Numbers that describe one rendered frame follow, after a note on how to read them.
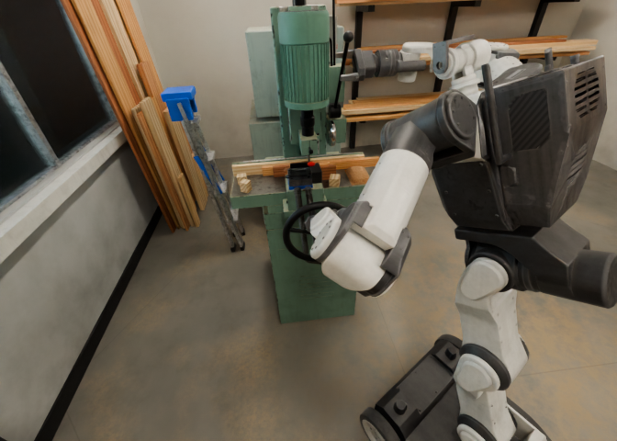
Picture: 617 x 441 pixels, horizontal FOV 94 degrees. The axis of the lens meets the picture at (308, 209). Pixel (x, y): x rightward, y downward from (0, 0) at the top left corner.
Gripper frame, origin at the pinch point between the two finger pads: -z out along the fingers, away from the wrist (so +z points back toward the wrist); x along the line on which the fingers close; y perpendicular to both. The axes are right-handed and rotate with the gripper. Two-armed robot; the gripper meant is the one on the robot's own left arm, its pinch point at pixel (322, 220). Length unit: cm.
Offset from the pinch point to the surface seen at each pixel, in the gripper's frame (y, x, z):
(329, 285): -43, -1, -53
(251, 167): 25.8, -21.4, -36.9
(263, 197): 11.9, -18.5, -24.3
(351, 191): 4.3, 17.1, -25.0
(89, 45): 121, -95, -88
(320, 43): 57, 16, -6
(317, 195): 7.4, 1.8, -13.8
